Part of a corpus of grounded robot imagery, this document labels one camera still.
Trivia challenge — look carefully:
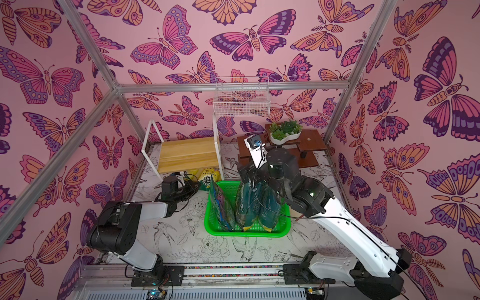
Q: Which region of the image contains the green plastic basket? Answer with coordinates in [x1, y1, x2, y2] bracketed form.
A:
[203, 180, 292, 238]

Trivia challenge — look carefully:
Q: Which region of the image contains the succulent in white pot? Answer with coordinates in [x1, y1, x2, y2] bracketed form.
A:
[268, 120, 303, 146]

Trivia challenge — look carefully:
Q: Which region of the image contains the aluminium frame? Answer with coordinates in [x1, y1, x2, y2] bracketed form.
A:
[1, 1, 397, 243]

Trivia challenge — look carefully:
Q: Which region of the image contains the white wire basket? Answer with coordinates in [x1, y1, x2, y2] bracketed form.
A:
[212, 76, 271, 118]

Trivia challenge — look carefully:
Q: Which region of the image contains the white wood shelf rack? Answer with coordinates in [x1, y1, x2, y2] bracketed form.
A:
[141, 115, 225, 180]

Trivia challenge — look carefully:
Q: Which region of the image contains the blue edged soil bag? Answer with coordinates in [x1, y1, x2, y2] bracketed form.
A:
[209, 176, 236, 231]

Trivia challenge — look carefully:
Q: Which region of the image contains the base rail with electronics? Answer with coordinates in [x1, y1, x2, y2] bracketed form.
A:
[68, 262, 337, 300]

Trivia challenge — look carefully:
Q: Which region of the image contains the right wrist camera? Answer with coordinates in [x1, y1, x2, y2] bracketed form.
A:
[244, 135, 268, 169]

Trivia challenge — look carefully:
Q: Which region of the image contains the small yellow fertilizer packet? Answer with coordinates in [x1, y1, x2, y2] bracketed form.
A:
[199, 168, 221, 191]

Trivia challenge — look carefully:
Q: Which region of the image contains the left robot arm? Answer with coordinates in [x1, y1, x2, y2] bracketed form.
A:
[86, 175, 200, 288]

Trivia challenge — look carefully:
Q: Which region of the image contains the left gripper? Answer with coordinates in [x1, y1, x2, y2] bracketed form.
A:
[173, 180, 201, 205]

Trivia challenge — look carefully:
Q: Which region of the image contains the dark green fertilizer bag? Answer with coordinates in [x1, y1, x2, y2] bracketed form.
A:
[258, 184, 282, 236]

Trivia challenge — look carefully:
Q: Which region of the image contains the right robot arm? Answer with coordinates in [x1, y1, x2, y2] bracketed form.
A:
[239, 141, 412, 300]

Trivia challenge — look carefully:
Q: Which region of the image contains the green fertilizer bag plant picture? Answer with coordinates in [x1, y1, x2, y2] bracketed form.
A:
[235, 182, 260, 231]

